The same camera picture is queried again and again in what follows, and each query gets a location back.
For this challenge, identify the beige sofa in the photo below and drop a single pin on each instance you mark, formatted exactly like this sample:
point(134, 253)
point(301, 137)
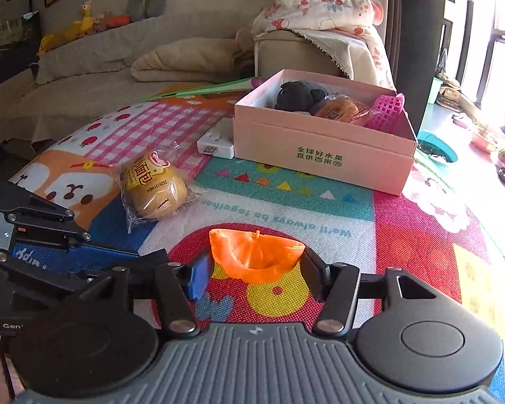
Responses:
point(88, 92)

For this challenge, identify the white power adapter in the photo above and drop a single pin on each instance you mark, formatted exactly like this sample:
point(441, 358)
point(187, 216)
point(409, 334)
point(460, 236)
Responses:
point(219, 139)

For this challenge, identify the grey fringed towel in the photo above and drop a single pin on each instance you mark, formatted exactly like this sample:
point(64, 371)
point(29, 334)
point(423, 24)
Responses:
point(341, 50)

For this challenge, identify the grey plush toy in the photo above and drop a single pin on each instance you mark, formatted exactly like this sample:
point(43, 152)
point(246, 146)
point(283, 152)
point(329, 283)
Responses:
point(298, 94)

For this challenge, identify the colourful play mat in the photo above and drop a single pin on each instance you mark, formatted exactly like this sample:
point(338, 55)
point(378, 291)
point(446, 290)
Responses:
point(277, 214)

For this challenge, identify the orange plush toy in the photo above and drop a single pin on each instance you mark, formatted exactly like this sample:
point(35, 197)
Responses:
point(120, 20)

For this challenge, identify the orange plastic toy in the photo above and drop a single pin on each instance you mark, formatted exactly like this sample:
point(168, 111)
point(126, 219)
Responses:
point(252, 256)

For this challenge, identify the bread loaf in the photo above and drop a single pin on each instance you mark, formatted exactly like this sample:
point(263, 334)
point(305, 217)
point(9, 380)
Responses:
point(336, 109)

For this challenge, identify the pink cardboard box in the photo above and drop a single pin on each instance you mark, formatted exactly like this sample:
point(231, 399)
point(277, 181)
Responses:
point(277, 147)

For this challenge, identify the yellow plush toy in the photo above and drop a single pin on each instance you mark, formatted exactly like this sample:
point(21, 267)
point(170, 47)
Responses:
point(82, 25)

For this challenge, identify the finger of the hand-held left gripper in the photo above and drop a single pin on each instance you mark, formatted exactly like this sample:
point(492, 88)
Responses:
point(38, 219)
point(46, 277)

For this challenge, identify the beige curtain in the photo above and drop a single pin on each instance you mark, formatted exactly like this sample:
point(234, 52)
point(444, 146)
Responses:
point(378, 17)

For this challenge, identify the dark glass cabinet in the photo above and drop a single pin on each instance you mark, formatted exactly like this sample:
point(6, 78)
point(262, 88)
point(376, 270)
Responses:
point(8, 38)

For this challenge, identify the small brown plush toy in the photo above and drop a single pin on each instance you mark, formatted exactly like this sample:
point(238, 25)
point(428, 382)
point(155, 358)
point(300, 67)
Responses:
point(102, 22)

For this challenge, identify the pink plant pot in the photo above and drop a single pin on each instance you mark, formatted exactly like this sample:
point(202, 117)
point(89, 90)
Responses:
point(484, 143)

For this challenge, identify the small cardboard box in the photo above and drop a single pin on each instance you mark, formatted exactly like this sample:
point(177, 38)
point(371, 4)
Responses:
point(452, 96)

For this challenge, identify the dark window frame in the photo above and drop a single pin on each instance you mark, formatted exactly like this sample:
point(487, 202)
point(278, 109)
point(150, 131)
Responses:
point(467, 29)

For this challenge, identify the small pink item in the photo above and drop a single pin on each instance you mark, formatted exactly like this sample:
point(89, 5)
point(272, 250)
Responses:
point(463, 121)

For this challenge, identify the teal round basin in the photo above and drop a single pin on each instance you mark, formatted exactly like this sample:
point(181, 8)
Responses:
point(429, 141)

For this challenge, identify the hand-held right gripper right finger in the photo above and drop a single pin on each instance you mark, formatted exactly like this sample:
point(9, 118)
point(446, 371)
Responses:
point(309, 269)

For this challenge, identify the floral printed quilt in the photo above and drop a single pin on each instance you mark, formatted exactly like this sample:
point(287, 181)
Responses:
point(311, 8)

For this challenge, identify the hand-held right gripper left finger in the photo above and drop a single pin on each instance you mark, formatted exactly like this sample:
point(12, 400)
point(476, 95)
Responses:
point(200, 277)

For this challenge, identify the round bun in clear packet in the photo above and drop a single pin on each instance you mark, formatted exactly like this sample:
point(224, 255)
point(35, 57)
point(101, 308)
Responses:
point(155, 193)

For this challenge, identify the pink plastic toy basket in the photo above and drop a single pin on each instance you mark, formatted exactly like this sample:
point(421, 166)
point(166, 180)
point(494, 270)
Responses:
point(385, 113)

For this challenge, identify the folded beige blanket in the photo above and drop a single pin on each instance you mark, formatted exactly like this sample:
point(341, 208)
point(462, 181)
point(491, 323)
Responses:
point(185, 63)

